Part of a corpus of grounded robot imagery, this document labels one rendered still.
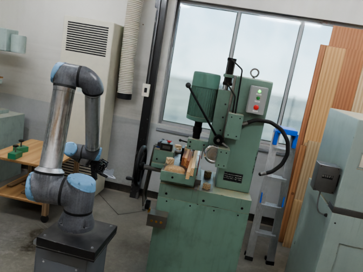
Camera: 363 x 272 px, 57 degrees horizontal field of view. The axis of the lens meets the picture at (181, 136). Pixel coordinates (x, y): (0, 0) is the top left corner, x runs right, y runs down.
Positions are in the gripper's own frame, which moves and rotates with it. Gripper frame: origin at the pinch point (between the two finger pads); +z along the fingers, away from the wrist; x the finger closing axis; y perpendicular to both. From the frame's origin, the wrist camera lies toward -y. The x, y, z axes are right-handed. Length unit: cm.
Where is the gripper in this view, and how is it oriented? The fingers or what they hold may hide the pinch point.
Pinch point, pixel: (113, 178)
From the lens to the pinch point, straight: 234.2
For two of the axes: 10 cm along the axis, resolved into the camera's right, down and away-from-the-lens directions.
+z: 8.6, 5.1, 0.0
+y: 5.0, -8.4, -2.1
